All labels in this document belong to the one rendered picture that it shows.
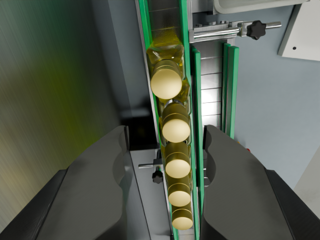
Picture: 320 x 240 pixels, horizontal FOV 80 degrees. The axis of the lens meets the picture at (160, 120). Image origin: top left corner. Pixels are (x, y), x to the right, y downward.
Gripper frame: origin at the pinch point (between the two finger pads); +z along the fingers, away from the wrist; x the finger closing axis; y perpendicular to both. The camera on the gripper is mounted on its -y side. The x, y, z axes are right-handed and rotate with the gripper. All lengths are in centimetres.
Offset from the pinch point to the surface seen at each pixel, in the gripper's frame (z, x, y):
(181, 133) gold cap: 8.8, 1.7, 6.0
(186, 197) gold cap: 8.6, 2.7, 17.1
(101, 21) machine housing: 39.8, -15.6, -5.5
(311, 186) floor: 123, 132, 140
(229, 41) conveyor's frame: 37.2, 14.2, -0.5
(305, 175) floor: 123, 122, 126
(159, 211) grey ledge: 36, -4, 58
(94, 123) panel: 14.5, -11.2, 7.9
